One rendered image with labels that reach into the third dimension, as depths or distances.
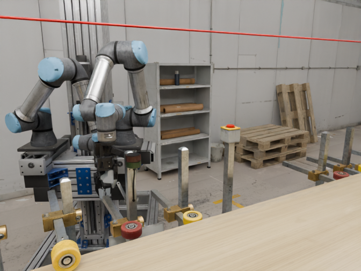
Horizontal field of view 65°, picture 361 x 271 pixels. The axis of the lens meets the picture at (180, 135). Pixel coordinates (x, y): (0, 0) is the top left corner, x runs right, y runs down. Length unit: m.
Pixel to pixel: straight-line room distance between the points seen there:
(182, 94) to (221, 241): 3.48
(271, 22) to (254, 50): 0.62
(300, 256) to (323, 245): 0.12
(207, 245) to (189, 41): 3.71
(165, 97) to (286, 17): 2.91
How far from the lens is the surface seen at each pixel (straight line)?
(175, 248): 1.05
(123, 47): 1.50
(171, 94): 4.28
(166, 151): 4.40
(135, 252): 1.04
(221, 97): 4.88
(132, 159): 1.10
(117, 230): 1.26
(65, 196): 1.15
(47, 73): 1.54
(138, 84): 1.58
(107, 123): 1.17
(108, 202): 1.47
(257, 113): 5.55
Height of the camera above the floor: 1.50
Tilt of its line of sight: 14 degrees down
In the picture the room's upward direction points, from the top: straight up
